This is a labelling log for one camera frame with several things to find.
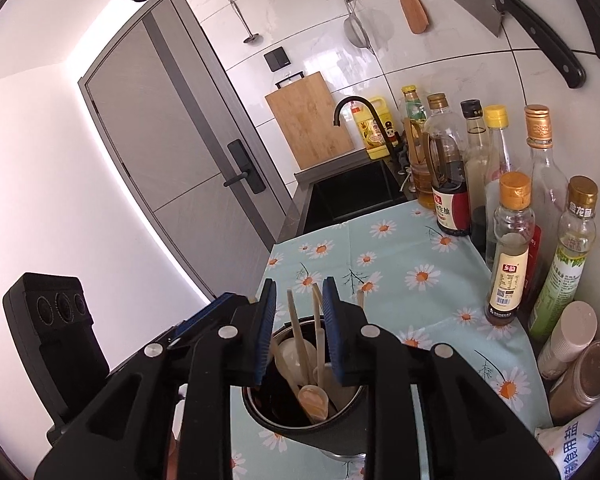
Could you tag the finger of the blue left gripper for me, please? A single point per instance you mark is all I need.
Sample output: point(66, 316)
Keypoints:
point(211, 313)

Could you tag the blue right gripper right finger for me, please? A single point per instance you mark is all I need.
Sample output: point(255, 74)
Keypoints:
point(338, 334)

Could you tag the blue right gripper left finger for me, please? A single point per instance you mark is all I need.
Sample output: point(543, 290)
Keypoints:
point(260, 333)

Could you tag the pale bamboo chopstick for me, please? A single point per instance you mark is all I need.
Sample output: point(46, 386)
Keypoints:
point(360, 298)

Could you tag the beige printed plastic spoon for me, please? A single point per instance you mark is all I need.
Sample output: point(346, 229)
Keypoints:
point(315, 402)

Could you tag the kitchen cleaver knife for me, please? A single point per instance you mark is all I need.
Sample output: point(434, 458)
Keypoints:
point(490, 14)

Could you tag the black utensil holder cup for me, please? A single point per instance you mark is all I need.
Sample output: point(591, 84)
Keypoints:
point(274, 405)

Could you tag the black sink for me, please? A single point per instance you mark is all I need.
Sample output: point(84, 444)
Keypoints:
point(349, 193)

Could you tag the black faucet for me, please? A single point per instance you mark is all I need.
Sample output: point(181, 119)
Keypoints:
point(393, 152)

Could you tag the yellow oil jug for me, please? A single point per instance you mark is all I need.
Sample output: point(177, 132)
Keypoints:
point(374, 142)

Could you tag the grey door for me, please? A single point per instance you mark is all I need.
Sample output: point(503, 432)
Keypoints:
point(165, 110)

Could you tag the dark vinegar bottle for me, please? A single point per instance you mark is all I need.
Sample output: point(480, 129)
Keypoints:
point(445, 144)

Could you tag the soy sauce bottle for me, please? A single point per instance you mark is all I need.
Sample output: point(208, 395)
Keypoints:
point(514, 224)

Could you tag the wooden cutting board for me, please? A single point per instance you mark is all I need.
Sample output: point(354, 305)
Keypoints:
point(304, 111)

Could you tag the green label oil bottle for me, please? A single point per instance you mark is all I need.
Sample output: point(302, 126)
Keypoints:
point(575, 238)

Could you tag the gold cap clear bottle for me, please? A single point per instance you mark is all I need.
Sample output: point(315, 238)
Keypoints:
point(548, 198)

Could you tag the white cap spice jar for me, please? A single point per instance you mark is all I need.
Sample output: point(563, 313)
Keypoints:
point(574, 331)

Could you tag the yellow cap clear bottle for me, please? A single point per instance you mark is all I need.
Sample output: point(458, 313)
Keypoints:
point(500, 161)

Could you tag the brown spice jar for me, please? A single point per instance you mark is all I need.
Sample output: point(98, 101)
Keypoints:
point(578, 388)

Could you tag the blue white salt bag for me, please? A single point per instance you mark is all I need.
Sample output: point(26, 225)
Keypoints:
point(569, 446)

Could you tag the metal mesh strainer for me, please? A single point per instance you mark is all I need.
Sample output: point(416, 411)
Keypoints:
point(354, 29)

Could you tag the wooden spatula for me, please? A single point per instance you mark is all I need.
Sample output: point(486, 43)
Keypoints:
point(416, 16)

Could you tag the black door handle lock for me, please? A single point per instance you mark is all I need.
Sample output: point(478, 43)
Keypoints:
point(247, 170)

